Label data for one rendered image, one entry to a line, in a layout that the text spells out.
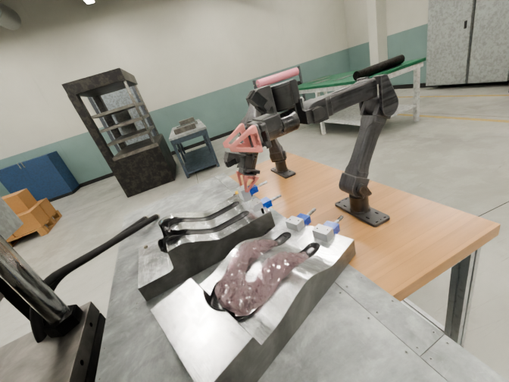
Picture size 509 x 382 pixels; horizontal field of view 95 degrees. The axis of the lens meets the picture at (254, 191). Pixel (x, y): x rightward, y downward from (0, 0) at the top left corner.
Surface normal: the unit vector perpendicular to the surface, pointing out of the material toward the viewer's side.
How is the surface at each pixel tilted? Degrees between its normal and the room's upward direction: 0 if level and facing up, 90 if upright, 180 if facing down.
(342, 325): 0
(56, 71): 90
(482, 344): 0
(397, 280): 0
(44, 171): 90
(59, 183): 90
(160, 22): 90
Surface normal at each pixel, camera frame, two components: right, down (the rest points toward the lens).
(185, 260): 0.41, 0.29
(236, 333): -0.28, -0.86
